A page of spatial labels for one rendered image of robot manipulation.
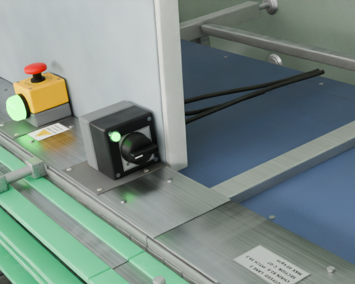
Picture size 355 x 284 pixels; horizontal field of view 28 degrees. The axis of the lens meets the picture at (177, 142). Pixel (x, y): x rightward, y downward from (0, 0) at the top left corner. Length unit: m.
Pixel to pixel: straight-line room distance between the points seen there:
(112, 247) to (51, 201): 0.18
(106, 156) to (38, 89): 0.28
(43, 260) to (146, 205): 0.19
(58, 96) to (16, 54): 0.23
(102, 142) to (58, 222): 0.12
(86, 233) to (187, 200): 0.14
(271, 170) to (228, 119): 0.24
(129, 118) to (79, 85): 0.24
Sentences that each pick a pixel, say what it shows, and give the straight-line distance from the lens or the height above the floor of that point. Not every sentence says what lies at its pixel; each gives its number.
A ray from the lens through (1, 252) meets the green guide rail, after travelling 1.27.
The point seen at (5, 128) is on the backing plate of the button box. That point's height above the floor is 0.86.
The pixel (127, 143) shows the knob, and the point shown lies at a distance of 0.97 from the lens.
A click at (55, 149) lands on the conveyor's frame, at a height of 0.84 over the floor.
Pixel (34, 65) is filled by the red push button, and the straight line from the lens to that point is 1.25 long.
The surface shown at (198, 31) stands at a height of 0.25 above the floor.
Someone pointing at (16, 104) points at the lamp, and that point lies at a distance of 1.24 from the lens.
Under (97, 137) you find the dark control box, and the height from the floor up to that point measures 0.84.
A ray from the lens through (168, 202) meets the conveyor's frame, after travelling 0.92.
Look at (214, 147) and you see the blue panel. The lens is 1.10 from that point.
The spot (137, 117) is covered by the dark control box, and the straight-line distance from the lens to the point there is 0.99.
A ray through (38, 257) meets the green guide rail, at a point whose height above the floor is 0.95.
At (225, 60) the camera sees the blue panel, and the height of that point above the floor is 0.37.
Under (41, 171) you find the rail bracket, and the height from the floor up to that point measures 0.89.
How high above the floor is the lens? 1.21
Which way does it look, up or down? 28 degrees down
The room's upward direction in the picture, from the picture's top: 113 degrees counter-clockwise
